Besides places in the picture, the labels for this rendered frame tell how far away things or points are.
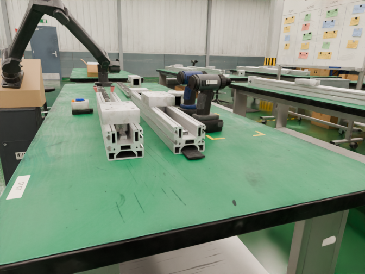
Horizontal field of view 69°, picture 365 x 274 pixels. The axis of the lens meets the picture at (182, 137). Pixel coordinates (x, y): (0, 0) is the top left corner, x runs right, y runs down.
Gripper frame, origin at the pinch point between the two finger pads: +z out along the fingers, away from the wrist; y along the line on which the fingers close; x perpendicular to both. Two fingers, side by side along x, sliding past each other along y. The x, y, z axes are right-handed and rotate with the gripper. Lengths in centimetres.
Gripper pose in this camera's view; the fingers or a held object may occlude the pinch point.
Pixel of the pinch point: (104, 97)
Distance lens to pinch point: 170.3
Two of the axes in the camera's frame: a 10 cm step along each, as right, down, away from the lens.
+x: -3.2, -2.9, 9.0
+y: 9.5, -0.8, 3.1
